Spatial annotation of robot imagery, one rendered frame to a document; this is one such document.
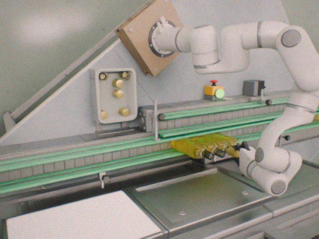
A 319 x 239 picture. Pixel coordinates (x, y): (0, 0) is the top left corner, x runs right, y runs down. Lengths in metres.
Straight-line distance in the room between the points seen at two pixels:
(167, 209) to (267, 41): 0.64
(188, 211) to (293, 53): 0.59
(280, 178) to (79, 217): 0.65
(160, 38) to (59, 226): 0.79
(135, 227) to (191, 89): 0.81
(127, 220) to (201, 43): 0.64
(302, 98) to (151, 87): 0.71
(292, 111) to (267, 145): 0.12
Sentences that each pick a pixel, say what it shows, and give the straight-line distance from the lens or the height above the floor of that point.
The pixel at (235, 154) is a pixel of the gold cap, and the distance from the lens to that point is 1.22.
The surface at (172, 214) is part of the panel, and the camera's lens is 1.03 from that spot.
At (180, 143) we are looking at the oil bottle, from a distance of 1.28.
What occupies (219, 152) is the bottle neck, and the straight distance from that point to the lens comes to 1.20.
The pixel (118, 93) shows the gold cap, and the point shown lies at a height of 0.81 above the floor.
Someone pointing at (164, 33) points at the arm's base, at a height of 0.92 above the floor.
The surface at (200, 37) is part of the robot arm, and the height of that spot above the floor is 1.14.
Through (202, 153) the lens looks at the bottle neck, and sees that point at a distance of 1.18.
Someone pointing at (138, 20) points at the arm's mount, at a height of 0.85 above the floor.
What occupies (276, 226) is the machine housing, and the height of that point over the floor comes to 1.43.
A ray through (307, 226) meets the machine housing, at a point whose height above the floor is 1.46.
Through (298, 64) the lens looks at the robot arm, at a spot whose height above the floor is 1.45.
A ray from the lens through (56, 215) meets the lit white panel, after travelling 1.09.
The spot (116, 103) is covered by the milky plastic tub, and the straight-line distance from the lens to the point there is 1.33.
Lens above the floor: 2.00
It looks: 58 degrees down
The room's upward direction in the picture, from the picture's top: 111 degrees clockwise
